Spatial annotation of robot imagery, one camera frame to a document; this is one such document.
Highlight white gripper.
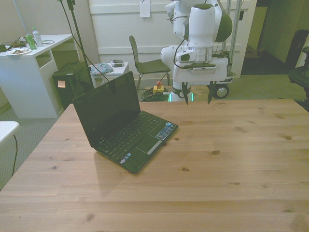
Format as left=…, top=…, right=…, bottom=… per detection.
left=173, top=57, right=229, bottom=106

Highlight black laptop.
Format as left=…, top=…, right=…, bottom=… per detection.
left=72, top=71, right=180, bottom=174

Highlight yellow emergency stop box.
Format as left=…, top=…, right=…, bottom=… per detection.
left=153, top=81, right=165, bottom=95

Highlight dark wooden chair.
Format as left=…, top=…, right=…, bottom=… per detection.
left=128, top=35, right=171, bottom=90

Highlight small white side table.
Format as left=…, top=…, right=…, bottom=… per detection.
left=89, top=61, right=130, bottom=89

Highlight white paper sheet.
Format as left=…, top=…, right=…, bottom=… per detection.
left=140, top=0, right=151, bottom=18

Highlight black office chair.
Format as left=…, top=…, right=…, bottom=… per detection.
left=288, top=45, right=309, bottom=107

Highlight black tripod pole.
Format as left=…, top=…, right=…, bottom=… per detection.
left=67, top=0, right=95, bottom=89

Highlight clear plastic bottle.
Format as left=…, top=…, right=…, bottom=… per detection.
left=32, top=27, right=44, bottom=48

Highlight white desk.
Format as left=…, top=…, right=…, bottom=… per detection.
left=0, top=33, right=81, bottom=119

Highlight green drink can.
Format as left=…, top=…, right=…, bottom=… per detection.
left=25, top=33, right=38, bottom=51

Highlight white plate with food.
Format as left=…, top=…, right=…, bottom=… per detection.
left=5, top=47, right=32, bottom=57

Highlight white rounded table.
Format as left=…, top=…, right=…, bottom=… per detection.
left=0, top=120, right=20, bottom=148

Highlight wrist camera on dark mount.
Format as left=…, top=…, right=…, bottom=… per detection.
left=178, top=62, right=217, bottom=75

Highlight coiled floor cables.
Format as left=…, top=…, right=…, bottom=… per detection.
left=139, top=87, right=170, bottom=102

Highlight thin black cable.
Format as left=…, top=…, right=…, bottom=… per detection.
left=10, top=134, right=19, bottom=180

